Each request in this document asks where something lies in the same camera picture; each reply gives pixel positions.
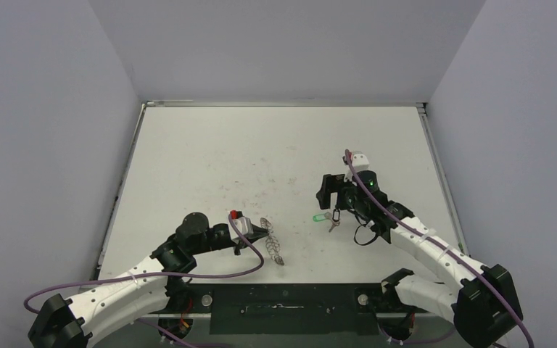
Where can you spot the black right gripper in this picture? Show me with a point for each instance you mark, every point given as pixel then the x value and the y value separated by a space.
pixel 333 185

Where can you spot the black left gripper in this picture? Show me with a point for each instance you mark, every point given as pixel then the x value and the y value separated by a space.
pixel 258 233

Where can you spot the metal disc with keyrings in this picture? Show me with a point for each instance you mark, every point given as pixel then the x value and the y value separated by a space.
pixel 272 244

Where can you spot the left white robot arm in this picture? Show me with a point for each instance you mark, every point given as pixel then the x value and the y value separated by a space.
pixel 84 319

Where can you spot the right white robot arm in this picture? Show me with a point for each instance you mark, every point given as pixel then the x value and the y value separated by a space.
pixel 480 301

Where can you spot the green key tag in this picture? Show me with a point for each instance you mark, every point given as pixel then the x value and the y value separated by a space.
pixel 322 217

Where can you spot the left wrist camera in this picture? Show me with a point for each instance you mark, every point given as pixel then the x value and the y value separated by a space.
pixel 238 225

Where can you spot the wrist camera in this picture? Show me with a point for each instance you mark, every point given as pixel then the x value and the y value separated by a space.
pixel 238 225
pixel 359 161

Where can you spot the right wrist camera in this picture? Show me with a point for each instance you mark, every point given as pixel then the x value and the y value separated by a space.
pixel 359 161

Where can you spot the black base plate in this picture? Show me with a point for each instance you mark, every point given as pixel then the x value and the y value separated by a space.
pixel 234 322

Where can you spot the aluminium frame rail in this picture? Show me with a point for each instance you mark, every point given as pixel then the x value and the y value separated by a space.
pixel 144 296

